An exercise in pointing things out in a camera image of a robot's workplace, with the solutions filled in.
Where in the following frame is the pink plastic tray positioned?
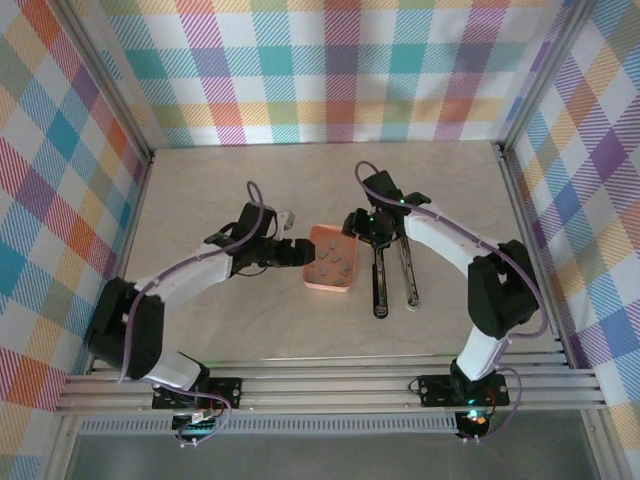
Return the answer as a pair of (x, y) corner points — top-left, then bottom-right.
(302, 223), (360, 295)

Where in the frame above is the wide aluminium extrusion beam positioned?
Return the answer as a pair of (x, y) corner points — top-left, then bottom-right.
(53, 349), (610, 417)

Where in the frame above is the small circuit board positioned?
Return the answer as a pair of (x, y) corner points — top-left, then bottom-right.
(457, 408), (490, 431)
(172, 412), (221, 435)

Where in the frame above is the aluminium table edge rail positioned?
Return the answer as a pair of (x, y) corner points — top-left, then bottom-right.
(492, 142), (576, 369)
(84, 149), (157, 374)

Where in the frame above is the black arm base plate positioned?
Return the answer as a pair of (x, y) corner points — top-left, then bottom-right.
(416, 374), (510, 407)
(151, 377), (245, 412)

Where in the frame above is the grey slotted cable duct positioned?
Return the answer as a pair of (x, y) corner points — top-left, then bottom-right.
(78, 415), (460, 436)

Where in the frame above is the aluminium frame post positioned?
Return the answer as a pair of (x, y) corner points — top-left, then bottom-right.
(58, 0), (156, 161)
(497, 0), (599, 151)

